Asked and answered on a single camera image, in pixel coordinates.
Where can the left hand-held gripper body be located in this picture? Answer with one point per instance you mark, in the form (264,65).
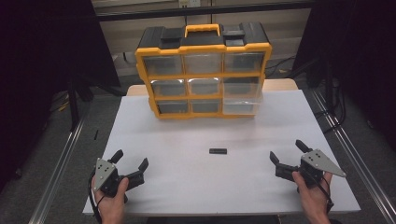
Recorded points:
(105,174)

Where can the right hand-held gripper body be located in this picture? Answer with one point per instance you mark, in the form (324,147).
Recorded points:
(320,163)

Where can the person's left hand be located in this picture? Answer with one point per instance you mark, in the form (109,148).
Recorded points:
(112,208)

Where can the person's right hand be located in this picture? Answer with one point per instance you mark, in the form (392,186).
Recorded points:
(313,202)

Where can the small black floor scrap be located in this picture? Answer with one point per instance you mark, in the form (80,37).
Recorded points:
(96,135)

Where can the small black rectangular block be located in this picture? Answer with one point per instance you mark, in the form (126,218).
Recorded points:
(218,151)

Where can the clear plastic drawer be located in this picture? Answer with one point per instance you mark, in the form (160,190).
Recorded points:
(241,106)

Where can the black metal stand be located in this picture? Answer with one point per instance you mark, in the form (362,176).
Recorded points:
(74,102)

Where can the dark curtain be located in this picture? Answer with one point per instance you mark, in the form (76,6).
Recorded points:
(364,56)
(37,62)

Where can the yellow black drawer organizer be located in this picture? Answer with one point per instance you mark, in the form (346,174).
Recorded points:
(202,49)

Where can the black horizontal bar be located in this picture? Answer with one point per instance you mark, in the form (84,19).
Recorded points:
(249,11)

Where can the aluminium floor rail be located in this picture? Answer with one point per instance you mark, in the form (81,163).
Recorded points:
(59,174)
(355,149)

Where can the white wall socket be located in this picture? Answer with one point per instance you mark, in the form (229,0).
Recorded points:
(189,3)

